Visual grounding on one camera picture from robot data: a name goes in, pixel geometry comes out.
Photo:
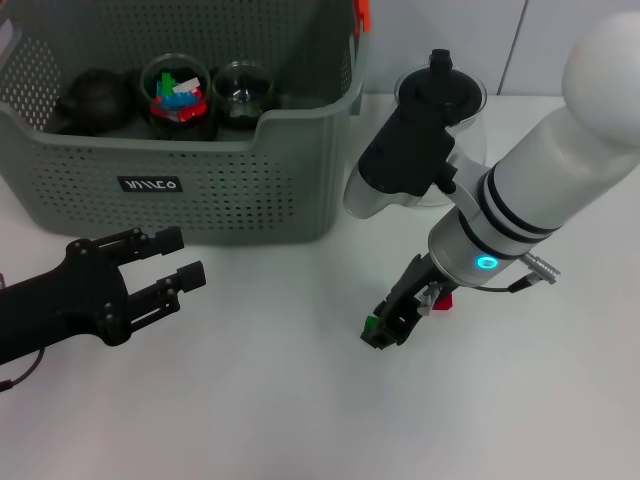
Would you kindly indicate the grey-green perforated storage bin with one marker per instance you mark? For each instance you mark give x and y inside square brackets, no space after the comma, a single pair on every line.
[225,200]

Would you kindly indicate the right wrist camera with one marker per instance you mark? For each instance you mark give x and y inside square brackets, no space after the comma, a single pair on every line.
[400,150]

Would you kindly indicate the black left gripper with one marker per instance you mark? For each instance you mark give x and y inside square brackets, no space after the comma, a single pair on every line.
[65,310]

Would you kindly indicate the black teapot lid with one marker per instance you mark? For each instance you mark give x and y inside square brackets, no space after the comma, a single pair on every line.
[440,60]

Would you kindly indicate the clear glass teapot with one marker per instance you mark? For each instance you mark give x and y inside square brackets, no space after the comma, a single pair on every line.
[475,142]

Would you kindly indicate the blue toy brick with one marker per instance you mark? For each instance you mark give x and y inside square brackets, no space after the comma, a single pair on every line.
[179,101]

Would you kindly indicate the bright red wedge brick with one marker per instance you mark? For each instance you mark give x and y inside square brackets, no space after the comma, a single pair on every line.
[196,112]

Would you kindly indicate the dark clay teapot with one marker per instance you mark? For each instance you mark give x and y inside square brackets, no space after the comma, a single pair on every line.
[95,100]

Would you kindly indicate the clear white toy brick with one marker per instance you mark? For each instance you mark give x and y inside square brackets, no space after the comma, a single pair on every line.
[186,86]

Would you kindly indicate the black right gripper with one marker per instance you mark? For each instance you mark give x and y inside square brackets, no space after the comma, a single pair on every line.
[415,285]

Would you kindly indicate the glass teacup with black sleeve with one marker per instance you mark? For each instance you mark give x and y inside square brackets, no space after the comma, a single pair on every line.
[242,107]
[175,131]

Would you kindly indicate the green rectangular toy brick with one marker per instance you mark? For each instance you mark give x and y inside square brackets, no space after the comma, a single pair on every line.
[369,324]

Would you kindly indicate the long dark red brick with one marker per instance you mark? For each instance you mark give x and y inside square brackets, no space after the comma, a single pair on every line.
[444,302]

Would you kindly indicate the green stepped toy brick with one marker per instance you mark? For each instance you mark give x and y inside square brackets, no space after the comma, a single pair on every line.
[166,81]

